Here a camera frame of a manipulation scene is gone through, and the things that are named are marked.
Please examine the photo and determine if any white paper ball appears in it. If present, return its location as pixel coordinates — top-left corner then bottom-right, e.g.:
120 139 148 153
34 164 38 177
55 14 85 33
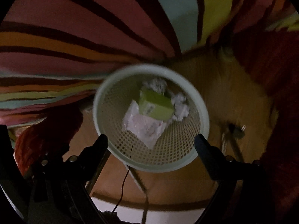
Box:
142 78 167 94

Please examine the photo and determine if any white plastic wrapper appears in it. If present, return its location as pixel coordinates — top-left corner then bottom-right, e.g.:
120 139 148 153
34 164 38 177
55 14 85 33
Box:
123 100 167 150

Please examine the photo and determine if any pale green mesh waste basket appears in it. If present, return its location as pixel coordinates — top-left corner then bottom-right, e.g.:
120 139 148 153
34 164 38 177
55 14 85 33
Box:
93 64 209 172

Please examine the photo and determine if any thin black cable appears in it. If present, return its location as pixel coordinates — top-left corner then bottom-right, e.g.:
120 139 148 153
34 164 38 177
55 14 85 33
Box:
110 166 131 215

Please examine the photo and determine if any green cardboard box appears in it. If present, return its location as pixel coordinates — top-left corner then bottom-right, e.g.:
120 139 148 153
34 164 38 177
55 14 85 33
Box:
138 88 174 121

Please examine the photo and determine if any colourful striped bed sheet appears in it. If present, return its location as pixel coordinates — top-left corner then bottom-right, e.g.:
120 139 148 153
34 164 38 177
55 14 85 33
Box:
1 0 298 126

